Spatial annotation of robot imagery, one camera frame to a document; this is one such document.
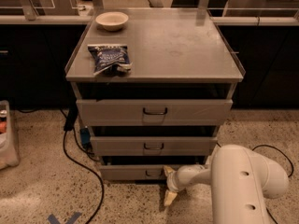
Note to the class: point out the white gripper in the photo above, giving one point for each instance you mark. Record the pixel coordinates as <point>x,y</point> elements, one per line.
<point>175,180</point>

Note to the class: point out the grey drawer cabinet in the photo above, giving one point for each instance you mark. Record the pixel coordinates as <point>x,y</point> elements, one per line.
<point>175,54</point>

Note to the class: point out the white bowl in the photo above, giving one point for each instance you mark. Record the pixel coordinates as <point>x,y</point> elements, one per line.
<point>112,21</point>

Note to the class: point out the grey middle drawer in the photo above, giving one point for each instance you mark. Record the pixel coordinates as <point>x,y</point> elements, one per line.
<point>153,146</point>

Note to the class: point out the blue tape cross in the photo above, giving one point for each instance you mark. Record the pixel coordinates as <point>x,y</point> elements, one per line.
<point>52,219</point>

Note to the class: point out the blue power box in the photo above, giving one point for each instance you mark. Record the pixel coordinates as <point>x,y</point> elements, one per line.
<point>84,136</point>

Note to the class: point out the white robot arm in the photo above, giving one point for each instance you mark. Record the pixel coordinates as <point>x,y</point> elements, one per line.
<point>241,180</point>

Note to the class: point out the blue chip bag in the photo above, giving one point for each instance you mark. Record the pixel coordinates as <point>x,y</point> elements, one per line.
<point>110,58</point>

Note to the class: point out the grey bottom drawer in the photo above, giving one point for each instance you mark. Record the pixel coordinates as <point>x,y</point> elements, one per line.
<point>132,172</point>

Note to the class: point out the grey drawer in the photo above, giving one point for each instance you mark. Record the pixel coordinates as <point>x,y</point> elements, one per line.
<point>153,146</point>
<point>138,112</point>
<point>132,172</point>

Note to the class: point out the grey top drawer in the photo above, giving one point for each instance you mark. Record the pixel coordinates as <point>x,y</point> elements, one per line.
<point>138,112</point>

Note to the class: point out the clear plastic bin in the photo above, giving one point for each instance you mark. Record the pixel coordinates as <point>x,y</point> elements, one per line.
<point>9,146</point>

